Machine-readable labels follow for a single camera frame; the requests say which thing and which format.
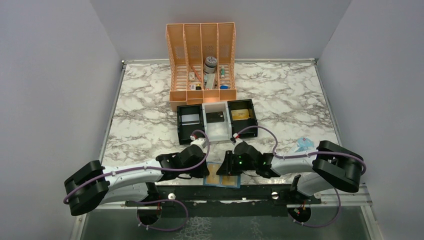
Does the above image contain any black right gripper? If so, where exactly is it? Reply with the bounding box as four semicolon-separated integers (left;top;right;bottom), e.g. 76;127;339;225
216;149;257;175

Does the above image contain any blue leather card holder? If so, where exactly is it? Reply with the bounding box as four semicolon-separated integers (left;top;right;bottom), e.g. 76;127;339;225
203;162;241;189

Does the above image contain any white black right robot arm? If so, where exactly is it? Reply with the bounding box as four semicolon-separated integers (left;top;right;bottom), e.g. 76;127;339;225
216;140;366;204

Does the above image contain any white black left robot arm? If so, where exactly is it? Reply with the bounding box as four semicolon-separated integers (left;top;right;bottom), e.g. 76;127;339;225
63;139;211;216

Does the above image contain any black left card bin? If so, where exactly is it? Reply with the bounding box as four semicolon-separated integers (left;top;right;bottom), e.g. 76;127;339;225
176;104;205;145

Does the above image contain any black card bin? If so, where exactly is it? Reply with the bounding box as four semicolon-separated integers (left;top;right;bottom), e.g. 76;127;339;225
227;99;258;139
176;104;205;145

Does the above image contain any black right card bin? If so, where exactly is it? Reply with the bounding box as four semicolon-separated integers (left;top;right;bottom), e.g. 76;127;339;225
227;99;258;139

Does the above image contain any silver credit card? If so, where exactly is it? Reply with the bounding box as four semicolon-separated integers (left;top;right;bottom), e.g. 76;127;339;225
180;114;201;126

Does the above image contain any gold credit card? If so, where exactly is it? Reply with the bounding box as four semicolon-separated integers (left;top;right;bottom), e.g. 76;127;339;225
231;108;253;121

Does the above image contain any white middle card bin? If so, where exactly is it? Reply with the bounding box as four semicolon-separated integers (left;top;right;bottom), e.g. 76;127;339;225
202;101;232;142

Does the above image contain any black credit card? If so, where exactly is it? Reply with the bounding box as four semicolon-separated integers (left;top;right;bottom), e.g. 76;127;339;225
205;111;225;124

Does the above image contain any clear blue plastic package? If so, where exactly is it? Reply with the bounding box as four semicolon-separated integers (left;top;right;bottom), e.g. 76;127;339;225
290;137;315;153

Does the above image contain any blue small object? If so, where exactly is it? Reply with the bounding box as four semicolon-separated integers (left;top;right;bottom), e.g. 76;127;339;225
219;85;230;90

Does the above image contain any green white small tube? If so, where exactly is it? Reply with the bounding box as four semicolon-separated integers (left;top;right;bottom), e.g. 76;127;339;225
220;65;228;79

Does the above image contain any grey round jar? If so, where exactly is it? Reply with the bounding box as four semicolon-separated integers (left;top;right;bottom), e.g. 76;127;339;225
203;56;218;74

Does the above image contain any orange plastic file organizer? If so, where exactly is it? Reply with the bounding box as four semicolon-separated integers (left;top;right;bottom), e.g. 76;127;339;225
166;22;237;111

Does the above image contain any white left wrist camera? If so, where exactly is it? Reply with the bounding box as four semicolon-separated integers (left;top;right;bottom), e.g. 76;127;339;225
190;135;210;150

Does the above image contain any black metal base rail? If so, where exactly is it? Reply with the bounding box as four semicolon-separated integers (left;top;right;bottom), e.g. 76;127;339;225
79;183;372;220

